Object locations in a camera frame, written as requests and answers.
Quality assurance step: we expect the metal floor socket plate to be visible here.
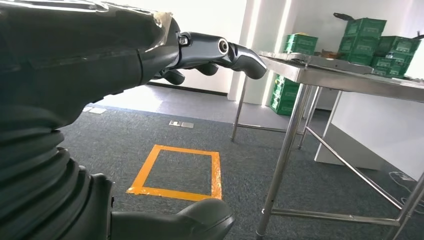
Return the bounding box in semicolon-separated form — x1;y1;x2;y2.
168;120;195;129
82;105;108;115

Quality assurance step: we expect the thin white floor cable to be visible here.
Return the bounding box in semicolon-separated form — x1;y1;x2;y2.
389;170;424;213

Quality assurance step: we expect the grey sheet metal part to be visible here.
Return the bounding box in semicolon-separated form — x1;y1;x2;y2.
259;50;375;75

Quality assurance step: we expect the stainless steel table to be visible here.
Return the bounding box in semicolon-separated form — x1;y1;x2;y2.
230;51;424;240

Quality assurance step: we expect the green plastic crate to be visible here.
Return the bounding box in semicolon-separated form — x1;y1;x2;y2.
370;52;415;69
337;52;375;66
274;74;301;88
344;18;387;38
284;43;316;56
285;33;319;47
271;84;299;104
372;66;408;79
338;35;380;56
375;35;422;56
269;99;296;117

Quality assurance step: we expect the white cabinet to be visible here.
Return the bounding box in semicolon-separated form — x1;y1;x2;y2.
314;89;424;181

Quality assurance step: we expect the yellow floor tape square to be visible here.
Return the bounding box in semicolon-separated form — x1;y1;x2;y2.
125;144;223;202

